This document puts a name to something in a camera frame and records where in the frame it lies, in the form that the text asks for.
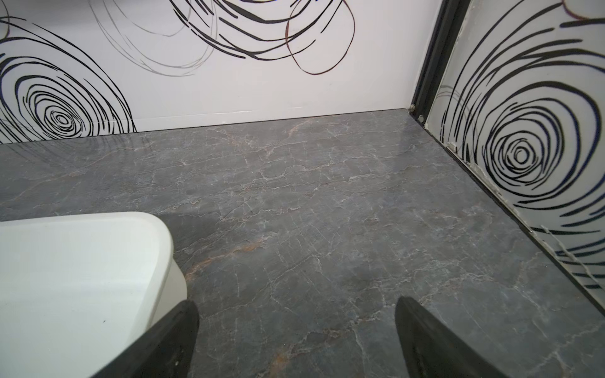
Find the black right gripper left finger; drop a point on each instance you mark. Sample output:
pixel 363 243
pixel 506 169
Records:
pixel 164 350

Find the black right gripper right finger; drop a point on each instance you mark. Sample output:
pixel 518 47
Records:
pixel 430 349

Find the white plastic storage box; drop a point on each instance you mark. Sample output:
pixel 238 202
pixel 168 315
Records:
pixel 77 290

